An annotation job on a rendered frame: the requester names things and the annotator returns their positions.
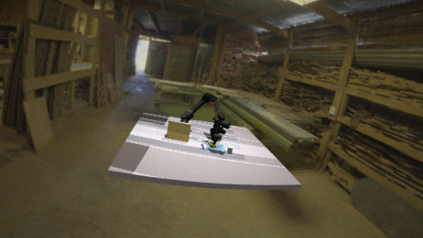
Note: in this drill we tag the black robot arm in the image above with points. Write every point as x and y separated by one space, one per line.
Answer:
220 121

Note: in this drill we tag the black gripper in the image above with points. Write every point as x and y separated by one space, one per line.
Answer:
214 134

